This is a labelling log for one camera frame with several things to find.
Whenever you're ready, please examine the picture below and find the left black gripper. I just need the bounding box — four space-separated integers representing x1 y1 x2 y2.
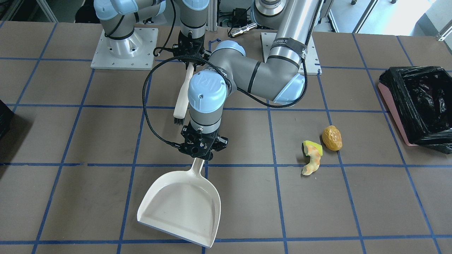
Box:
178 124 228 160

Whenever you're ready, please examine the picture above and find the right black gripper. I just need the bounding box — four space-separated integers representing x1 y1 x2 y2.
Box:
172 37 211 61

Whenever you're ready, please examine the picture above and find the white hand brush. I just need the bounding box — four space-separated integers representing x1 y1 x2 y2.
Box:
173 62 194 125

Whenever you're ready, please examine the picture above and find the white plastic dustpan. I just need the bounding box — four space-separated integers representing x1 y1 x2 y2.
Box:
137 158 221 248

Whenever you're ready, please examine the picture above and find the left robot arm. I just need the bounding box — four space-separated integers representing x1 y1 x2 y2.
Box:
177 0 322 160

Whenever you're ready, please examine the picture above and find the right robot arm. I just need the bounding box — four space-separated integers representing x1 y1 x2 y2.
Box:
91 0 210 70

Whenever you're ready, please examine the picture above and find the pink bin black bag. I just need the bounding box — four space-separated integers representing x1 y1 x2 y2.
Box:
378 66 452 154

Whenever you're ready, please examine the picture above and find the apple core peel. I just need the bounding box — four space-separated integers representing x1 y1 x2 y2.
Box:
302 148 321 176

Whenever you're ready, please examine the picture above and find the yellow green sponge piece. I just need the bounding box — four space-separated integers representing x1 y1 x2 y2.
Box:
303 140 323 157

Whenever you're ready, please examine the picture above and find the yellow potato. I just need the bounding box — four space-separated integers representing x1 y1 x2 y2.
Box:
321 125 343 151

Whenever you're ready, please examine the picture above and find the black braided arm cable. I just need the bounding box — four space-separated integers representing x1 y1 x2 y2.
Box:
143 35 315 148

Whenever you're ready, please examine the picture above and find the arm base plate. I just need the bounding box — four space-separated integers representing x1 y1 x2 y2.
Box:
90 28 159 71
261 32 322 75

